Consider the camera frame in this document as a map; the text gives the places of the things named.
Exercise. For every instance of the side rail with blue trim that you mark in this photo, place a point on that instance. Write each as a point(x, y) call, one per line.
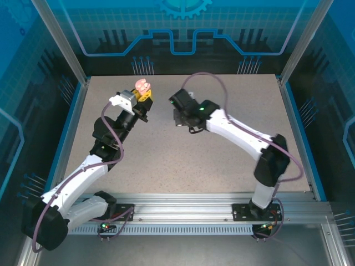
point(298, 133)
point(69, 138)

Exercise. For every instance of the aluminium frame post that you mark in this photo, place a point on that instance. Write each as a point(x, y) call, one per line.
point(307, 36)
point(59, 36)

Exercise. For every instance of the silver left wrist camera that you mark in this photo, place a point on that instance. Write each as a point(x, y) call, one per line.
point(122, 99)

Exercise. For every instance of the small indicator circuit board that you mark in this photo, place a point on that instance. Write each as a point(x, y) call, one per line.
point(266, 227)
point(105, 226)

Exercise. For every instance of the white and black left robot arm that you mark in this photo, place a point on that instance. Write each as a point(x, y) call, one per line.
point(75, 177)

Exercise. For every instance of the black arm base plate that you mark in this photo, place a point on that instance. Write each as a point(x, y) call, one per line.
point(240, 213)
point(126, 216)

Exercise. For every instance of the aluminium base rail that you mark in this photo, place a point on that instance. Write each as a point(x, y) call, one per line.
point(180, 205)

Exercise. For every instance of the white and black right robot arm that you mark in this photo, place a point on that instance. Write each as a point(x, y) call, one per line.
point(241, 133)

